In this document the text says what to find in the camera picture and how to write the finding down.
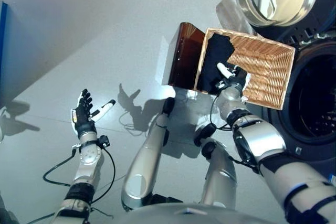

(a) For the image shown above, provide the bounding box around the robot silver leg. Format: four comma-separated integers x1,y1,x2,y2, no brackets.
120,97,176,211
194,123,237,206

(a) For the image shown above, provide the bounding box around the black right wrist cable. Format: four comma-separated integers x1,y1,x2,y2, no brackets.
209,95,260,175

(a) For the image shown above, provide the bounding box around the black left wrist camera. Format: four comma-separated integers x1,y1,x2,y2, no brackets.
98,135,110,148

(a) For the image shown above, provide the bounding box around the robot grey torso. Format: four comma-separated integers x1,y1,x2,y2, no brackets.
115,195,289,224

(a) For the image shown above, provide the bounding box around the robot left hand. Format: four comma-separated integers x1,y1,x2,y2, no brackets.
70,89,117,138

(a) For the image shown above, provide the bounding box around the grey front-load washing machine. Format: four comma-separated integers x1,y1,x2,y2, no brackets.
259,16,336,183

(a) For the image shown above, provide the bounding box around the robot right silver leg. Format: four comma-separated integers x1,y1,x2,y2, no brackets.
194,123,237,206

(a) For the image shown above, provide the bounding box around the robot left silver leg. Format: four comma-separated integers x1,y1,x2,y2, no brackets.
120,97,176,211

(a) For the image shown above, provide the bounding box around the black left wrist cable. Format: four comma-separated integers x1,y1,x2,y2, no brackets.
43,146,116,205

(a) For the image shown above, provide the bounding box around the large black garment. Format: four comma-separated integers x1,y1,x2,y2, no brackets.
196,33,236,95

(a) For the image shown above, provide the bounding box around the white rounded object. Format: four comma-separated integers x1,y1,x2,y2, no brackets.
0,107,8,141

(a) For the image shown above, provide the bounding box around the grey cabinet panel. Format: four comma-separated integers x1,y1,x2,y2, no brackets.
0,1,16,101

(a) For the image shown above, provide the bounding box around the rectangular wicker basket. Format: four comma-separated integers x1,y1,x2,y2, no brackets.
194,27,296,111

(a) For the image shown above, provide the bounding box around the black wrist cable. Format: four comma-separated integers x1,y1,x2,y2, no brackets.
43,146,116,205
209,95,260,175

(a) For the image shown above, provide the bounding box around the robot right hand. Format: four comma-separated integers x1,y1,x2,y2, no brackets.
216,62,251,91

